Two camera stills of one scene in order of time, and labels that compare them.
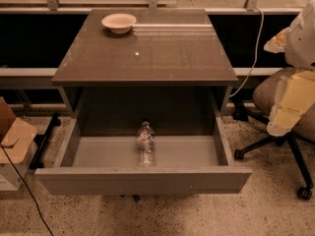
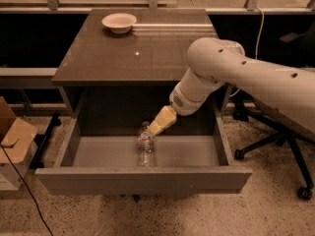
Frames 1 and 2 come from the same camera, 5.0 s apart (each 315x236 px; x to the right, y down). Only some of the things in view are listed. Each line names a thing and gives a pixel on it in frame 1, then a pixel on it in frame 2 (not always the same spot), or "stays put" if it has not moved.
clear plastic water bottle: x=146 y=146 stays put
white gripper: x=301 y=44 → x=182 y=103
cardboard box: x=18 y=140 stays put
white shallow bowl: x=119 y=23 stays put
